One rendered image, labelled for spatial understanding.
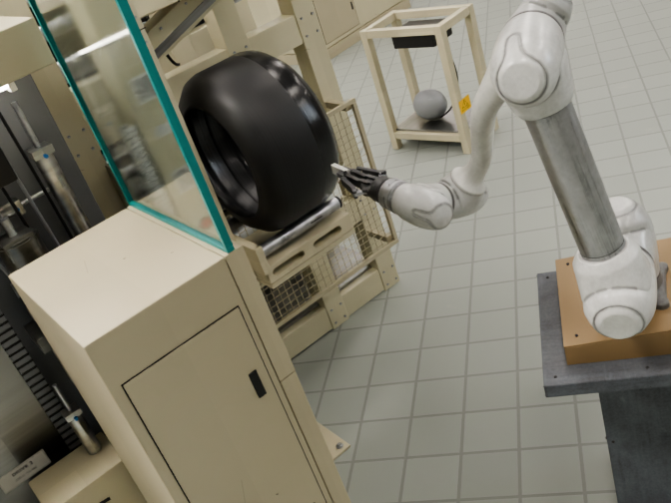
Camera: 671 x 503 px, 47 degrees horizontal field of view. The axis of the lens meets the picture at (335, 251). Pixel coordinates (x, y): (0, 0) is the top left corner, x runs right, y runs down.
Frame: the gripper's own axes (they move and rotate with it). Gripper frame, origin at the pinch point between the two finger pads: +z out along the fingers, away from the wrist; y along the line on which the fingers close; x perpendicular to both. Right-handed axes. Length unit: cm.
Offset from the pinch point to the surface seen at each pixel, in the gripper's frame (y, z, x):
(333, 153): -6.5, 11.7, 0.9
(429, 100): -185, 163, 106
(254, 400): 64, -37, 16
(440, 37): -179, 140, 58
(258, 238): 10, 47, 38
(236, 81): 8.4, 30.3, -26.1
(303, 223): 5.7, 20.1, 23.3
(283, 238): 14.5, 19.8, 23.7
